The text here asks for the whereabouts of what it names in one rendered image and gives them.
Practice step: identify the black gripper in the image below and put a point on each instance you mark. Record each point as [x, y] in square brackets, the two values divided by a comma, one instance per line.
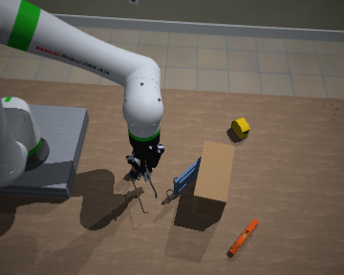
[150, 157]

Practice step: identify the orange torpedo level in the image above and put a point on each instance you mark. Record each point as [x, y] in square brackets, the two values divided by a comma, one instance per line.
[243, 237]

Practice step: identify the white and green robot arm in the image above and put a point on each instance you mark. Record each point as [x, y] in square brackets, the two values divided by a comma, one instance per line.
[28, 28]

